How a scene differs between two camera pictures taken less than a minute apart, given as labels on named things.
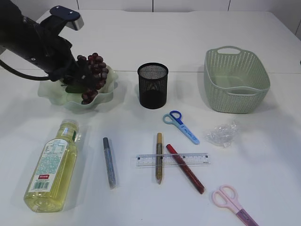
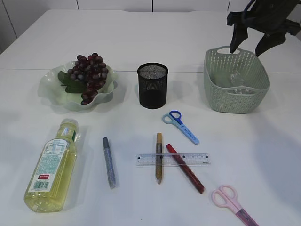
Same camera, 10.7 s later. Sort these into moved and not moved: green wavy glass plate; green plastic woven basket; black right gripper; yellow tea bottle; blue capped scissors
Moved: black right gripper
Not moved: green wavy glass plate; yellow tea bottle; blue capped scissors; green plastic woven basket
